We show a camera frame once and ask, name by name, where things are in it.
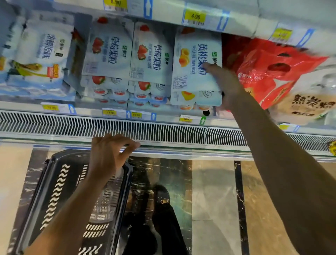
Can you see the person's left hand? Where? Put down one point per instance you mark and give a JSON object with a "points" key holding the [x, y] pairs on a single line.
{"points": [[103, 157]]}

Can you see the person's right hand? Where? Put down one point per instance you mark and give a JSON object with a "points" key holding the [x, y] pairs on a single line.
{"points": [[229, 88]]}

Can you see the person's left thumb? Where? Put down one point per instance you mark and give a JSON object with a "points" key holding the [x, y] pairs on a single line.
{"points": [[130, 150]]}

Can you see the person's right thumb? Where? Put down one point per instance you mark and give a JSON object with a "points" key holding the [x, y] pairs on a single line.
{"points": [[213, 70]]}

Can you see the peach yogurt multipack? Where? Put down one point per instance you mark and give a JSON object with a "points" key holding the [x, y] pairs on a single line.
{"points": [[191, 52]]}

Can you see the black shopping basket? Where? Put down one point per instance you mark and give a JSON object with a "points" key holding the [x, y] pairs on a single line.
{"points": [[57, 189]]}

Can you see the person's right forearm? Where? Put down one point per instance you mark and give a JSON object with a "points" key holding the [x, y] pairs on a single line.
{"points": [[288, 178]]}

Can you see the person's left forearm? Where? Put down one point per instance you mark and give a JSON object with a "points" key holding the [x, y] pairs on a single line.
{"points": [[70, 218]]}

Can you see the white cooler vent grille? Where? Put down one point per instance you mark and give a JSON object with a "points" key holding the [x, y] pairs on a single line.
{"points": [[157, 132]]}

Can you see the yellow price tag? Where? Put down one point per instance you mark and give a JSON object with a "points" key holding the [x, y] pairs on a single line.
{"points": [[284, 127], [115, 3], [195, 17], [50, 107], [332, 148], [282, 34], [187, 119], [109, 112], [136, 115]]}

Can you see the red plastic food bag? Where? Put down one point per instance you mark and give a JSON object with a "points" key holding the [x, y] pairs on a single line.
{"points": [[265, 71]]}

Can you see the person's black shoe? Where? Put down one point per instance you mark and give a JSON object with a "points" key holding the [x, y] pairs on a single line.
{"points": [[161, 195]]}

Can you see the strawberry yogurt multipack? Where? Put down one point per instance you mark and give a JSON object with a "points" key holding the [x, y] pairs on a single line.
{"points": [[151, 55], [110, 47]]}

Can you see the person's black trouser leg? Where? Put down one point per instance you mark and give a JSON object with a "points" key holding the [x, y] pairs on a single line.
{"points": [[169, 231], [139, 236]]}

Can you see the beige drink pouch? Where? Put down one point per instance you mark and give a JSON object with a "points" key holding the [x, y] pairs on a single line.
{"points": [[307, 105]]}

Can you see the white cooler shelf rail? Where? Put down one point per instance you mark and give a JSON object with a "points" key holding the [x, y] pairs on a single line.
{"points": [[236, 21], [89, 111]]}

